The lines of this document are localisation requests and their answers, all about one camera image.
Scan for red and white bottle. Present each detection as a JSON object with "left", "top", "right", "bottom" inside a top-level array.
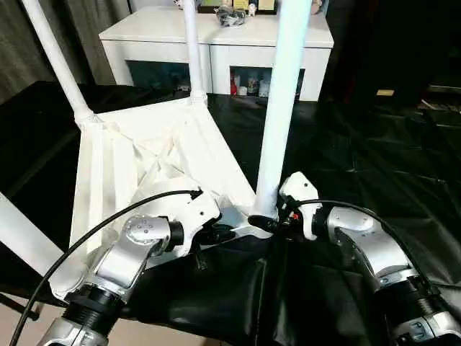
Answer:
[{"left": 230, "top": 71, "right": 248, "bottom": 97}]

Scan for grey-green curtain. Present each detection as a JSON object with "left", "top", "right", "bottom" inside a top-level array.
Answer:
[{"left": 0, "top": 0, "right": 130, "bottom": 105}]

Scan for black mat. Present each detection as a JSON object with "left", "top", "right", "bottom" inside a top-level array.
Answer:
[{"left": 0, "top": 81, "right": 461, "bottom": 346}]

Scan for white plastic table top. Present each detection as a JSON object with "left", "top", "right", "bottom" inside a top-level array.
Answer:
[{"left": 48, "top": 95, "right": 278, "bottom": 302}]

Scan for black and white bundle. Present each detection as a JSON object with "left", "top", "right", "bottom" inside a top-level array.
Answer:
[{"left": 215, "top": 6, "right": 247, "bottom": 27}]

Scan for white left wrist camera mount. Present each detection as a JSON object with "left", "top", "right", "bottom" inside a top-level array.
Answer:
[{"left": 167, "top": 190, "right": 223, "bottom": 260}]

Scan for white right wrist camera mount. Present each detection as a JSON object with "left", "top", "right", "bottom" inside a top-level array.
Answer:
[{"left": 279, "top": 172, "right": 323, "bottom": 241}]

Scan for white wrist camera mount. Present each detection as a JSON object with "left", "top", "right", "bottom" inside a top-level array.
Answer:
[
  {"left": 279, "top": 172, "right": 323, "bottom": 241},
  {"left": 167, "top": 190, "right": 223, "bottom": 260}
]

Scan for white cabinet with glass doors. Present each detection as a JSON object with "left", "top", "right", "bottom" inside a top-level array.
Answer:
[{"left": 99, "top": 5, "right": 334, "bottom": 102}]

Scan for black tripod stand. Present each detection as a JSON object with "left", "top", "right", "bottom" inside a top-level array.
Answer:
[{"left": 0, "top": 291, "right": 40, "bottom": 321}]

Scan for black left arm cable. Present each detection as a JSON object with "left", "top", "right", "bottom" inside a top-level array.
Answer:
[{"left": 6, "top": 187, "right": 202, "bottom": 346}]

